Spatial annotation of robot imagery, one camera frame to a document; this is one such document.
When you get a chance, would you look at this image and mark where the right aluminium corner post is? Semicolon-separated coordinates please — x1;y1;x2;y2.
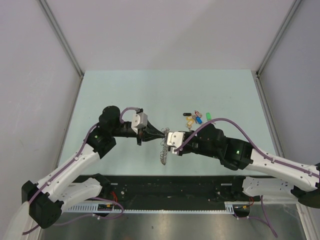
255;0;304;78

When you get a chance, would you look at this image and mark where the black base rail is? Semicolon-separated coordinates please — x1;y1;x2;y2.
73;173;294;202

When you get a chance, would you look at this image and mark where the aluminium frame crossbar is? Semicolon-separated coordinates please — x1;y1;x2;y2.
262;195;300;205

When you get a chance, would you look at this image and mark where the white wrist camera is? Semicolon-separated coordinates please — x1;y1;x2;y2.
165;131;185;155
131;108;148;134

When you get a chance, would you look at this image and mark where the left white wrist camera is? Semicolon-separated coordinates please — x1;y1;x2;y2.
131;108;148;134

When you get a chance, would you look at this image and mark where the white cable duct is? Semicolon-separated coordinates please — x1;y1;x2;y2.
64;202;235;215

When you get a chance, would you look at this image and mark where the aluminium corner post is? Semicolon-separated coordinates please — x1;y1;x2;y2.
255;0;304;78
36;0;84;79

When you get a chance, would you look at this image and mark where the blue key tag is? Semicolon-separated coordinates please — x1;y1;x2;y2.
195;116;203;125

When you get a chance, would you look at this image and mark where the yellow key tag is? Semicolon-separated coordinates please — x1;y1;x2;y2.
186;118;195;131

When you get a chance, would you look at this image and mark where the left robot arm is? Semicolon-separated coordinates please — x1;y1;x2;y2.
21;105;166;229

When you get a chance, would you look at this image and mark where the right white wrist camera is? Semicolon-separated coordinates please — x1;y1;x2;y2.
165;131;185;155

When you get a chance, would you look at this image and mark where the metal disc with keyrings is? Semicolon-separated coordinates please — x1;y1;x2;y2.
159;127;170;166

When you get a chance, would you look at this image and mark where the green key tag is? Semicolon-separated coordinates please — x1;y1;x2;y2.
206;112;212;121

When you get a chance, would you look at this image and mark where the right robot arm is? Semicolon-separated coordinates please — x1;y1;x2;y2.
166;123;320;209

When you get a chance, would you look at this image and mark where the left aluminium corner post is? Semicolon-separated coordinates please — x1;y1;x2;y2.
36;0;84;79

